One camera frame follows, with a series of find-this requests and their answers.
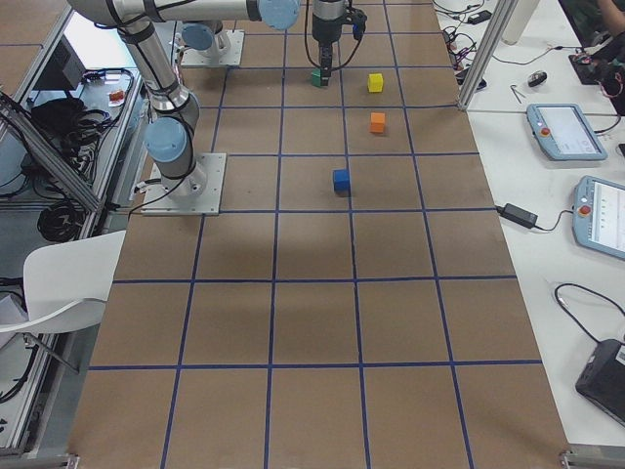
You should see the green wooden block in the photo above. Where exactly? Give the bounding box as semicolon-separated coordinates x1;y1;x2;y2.
311;68;322;87

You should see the yellow wooden block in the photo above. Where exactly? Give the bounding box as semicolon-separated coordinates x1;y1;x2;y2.
367;73;384;94

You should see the orange wooden block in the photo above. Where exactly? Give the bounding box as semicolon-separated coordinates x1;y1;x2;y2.
369;112;386;135

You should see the blue wooden block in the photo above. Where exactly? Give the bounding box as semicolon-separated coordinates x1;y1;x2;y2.
332;168;351;192

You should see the black computer mouse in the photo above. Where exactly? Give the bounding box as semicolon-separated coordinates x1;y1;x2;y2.
526;70;548;88

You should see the black power adapter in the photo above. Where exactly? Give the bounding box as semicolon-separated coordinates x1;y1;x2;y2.
496;203;538;229

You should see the upper teach pendant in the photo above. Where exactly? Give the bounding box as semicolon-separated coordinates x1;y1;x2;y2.
526;104;607;161

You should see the teach pendant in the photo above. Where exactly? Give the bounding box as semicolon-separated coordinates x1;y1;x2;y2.
526;104;607;161
572;176;624;259

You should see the lower teach pendant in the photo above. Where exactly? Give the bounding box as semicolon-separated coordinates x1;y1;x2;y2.
572;176;624;259

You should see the white plastic chair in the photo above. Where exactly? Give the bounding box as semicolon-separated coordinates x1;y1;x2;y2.
1;231;126;345

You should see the black laptop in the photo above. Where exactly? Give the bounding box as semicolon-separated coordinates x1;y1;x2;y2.
575;339;624;425

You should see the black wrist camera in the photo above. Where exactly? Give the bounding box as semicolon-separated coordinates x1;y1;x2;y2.
346;8;367;41

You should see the aluminium frame post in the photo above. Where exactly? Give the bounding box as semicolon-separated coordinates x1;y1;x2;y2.
457;0;518;110

